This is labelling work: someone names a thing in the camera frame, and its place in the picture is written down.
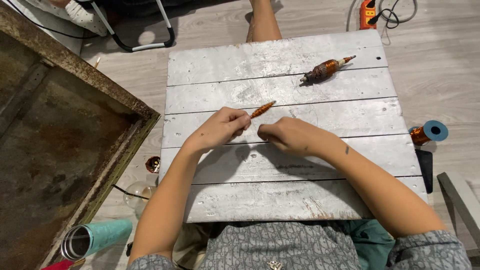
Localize person's right hand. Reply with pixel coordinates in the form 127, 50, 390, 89
257, 116, 331, 158

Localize person's left hand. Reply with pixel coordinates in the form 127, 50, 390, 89
185, 106, 252, 151

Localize copper wire coil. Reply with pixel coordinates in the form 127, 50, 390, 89
249, 100, 277, 120

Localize silver painted wooden board table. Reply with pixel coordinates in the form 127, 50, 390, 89
158, 29, 429, 224

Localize motor armature with copper winding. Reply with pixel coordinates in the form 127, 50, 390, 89
299, 55, 357, 84

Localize person's leg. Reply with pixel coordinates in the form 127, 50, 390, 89
245, 0, 283, 43

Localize person's grey patterned clothing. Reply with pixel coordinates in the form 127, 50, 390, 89
127, 219, 472, 270

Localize small red cup of bits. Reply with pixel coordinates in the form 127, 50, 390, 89
145, 156, 161, 174

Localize clear glass bulb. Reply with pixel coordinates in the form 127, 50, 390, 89
123, 181, 157, 210

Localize orange power strip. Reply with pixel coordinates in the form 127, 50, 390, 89
359, 0, 377, 31

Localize black flat pouch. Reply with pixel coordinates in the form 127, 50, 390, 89
415, 149, 434, 194

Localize teal rolled sheet tube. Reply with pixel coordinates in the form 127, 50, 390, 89
60, 218, 133, 261

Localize grey wooden plank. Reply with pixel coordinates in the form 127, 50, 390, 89
436, 172, 480, 258

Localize rusty metal cabinet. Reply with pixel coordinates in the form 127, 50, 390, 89
0, 2, 161, 270

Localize white dotted cloth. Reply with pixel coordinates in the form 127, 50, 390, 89
22, 0, 109, 37

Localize copper wire spool blue flanges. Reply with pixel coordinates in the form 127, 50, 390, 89
409, 120, 449, 146

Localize black plug with cable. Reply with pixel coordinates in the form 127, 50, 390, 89
367, 7, 400, 30

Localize white and black stand frame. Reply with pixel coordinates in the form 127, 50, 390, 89
85, 0, 176, 53

